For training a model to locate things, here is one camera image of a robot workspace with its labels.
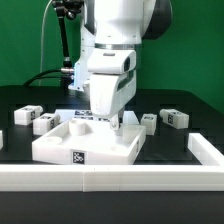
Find white tag sheet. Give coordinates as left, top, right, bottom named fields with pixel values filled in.
left=55, top=109, right=139, bottom=125

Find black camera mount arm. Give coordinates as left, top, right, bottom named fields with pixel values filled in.
left=52, top=0, right=83, bottom=68

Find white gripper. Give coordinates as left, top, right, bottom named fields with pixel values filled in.
left=87, top=48, right=136, bottom=130

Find grey thin cable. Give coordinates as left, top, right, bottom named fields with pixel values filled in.
left=39, top=0, right=54, bottom=87

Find white fence rail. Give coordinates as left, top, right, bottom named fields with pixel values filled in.
left=0, top=165, right=224, bottom=192
left=188, top=133, right=224, bottom=167

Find white front fence rail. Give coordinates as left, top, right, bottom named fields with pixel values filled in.
left=0, top=165, right=224, bottom=192

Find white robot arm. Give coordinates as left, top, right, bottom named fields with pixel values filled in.
left=69, top=0, right=172, bottom=130

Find black cable bundle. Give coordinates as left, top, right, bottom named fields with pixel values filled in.
left=22, top=67, right=75, bottom=88

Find white square tabletop part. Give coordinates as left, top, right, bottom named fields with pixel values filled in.
left=32, top=119, right=146, bottom=165

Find white right fence rail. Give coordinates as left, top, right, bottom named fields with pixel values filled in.
left=188, top=133, right=224, bottom=167

